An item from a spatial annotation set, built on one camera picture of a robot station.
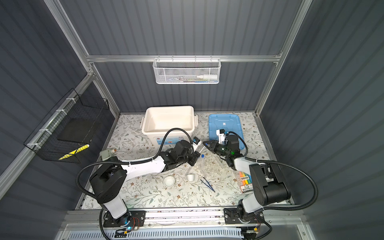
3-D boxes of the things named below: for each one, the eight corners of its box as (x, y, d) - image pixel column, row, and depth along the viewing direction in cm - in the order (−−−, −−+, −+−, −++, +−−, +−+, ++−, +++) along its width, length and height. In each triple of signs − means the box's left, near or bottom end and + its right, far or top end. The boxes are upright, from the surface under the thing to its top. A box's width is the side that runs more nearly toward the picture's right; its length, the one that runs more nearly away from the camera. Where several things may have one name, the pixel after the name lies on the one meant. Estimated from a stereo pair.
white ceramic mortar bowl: (163, 186, 86) (162, 185, 84) (164, 177, 89) (164, 176, 88) (174, 186, 86) (174, 185, 84) (175, 177, 89) (175, 176, 88)
